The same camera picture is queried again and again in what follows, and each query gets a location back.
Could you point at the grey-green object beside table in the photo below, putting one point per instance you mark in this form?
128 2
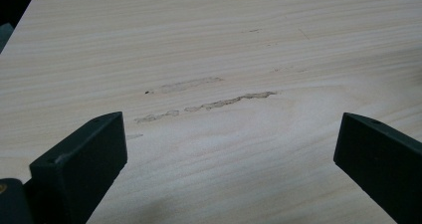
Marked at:
4 34

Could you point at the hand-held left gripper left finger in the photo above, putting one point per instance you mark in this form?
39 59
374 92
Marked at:
79 164

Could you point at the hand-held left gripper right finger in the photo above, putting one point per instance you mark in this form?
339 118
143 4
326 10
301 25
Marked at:
381 161

